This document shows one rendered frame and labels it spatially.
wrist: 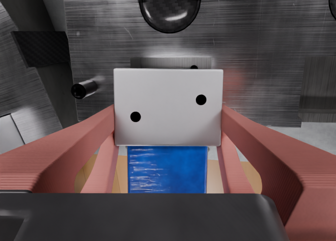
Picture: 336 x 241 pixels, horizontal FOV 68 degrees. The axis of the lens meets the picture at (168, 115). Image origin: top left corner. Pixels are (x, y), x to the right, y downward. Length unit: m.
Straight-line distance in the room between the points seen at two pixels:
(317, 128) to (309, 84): 0.09
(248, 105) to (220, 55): 0.04
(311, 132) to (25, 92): 0.27
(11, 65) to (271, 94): 0.21
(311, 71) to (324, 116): 0.03
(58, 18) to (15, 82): 0.08
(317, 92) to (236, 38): 0.08
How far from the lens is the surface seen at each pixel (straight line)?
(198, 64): 0.19
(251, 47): 0.16
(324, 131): 0.29
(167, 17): 0.17
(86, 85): 0.17
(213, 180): 0.30
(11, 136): 0.26
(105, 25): 0.17
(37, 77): 0.24
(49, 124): 0.25
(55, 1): 0.30
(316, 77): 0.21
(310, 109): 0.21
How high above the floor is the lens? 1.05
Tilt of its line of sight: 72 degrees down
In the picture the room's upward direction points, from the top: 153 degrees counter-clockwise
